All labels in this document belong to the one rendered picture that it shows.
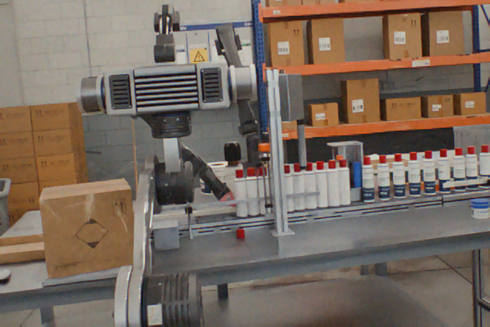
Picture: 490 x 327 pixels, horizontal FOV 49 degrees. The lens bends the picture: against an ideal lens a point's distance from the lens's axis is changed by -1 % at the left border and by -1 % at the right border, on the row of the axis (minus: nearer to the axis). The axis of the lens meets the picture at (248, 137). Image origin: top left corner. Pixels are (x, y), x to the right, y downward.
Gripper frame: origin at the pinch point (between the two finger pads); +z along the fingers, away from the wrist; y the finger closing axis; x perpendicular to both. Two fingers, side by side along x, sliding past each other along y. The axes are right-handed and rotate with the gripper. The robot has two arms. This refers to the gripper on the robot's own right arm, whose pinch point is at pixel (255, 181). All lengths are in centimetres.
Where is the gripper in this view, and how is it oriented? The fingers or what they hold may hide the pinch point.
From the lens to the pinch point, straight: 241.7
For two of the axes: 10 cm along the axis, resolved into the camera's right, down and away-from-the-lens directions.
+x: 1.7, 0.9, -9.8
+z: 0.6, 9.9, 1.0
